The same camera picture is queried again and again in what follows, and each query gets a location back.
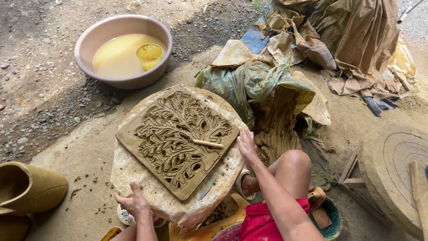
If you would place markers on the person's right hand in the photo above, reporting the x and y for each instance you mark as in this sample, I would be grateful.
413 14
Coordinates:
249 147

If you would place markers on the person's left hand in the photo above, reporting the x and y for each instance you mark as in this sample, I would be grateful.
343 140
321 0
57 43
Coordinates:
137 204

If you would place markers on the sack-covered round work stand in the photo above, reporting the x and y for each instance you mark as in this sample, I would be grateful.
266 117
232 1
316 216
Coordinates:
153 194

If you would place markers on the white sandal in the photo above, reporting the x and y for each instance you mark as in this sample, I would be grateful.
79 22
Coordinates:
241 192
125 217

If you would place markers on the heap of wet clay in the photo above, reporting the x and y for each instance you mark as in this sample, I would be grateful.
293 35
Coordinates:
276 134

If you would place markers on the person's left leg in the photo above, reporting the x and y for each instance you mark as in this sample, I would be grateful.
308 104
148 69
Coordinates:
125 236

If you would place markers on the person's leg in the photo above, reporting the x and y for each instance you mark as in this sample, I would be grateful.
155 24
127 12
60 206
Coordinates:
125 236
292 170

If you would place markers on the yellow plastic container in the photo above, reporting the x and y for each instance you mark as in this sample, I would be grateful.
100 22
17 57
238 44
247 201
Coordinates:
111 235

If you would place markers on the person's right leg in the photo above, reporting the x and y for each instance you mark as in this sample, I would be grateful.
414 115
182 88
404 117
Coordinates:
292 170

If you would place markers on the blue flat blade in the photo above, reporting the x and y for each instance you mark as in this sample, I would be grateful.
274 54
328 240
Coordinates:
206 189

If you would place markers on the green plastic sheet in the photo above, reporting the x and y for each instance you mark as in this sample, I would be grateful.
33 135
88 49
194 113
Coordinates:
247 83

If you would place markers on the carved square clay slab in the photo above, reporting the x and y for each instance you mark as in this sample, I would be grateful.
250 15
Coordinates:
174 140

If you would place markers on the yellow plastic stool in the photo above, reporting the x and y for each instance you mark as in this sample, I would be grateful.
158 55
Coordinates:
207 229

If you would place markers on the person's red shorts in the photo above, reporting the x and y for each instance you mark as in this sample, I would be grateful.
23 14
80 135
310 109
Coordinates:
264 221

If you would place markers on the pink plastic bowl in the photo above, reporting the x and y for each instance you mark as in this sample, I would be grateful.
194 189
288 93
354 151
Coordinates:
227 235

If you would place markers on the blue board piece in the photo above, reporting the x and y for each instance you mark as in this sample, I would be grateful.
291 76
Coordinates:
254 40

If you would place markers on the tan clay vessel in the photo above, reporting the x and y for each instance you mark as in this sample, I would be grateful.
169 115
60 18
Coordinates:
30 189

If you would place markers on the teal plastic basin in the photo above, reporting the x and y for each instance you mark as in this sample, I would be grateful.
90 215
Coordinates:
332 217

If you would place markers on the yellow plastic cup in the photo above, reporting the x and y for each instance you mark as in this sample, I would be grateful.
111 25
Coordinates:
149 56

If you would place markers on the dark grey board pieces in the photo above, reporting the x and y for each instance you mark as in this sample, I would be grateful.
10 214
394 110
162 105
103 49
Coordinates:
381 105

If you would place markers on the large round clay-coated wheel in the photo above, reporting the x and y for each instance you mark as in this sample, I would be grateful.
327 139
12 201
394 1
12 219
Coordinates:
391 174

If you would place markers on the heap of brown tarps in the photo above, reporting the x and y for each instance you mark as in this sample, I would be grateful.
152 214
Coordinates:
354 43

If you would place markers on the pink basin of water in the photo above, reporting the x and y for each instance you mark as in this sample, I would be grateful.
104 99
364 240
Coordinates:
100 33

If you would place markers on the wooden stick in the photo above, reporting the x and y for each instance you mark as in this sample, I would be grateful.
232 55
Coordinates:
419 197

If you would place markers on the thin grey rod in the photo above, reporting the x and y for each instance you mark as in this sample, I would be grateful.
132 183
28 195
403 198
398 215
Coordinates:
408 10

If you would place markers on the wooden frame stand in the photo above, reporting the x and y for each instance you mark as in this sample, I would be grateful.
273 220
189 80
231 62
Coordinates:
356 187

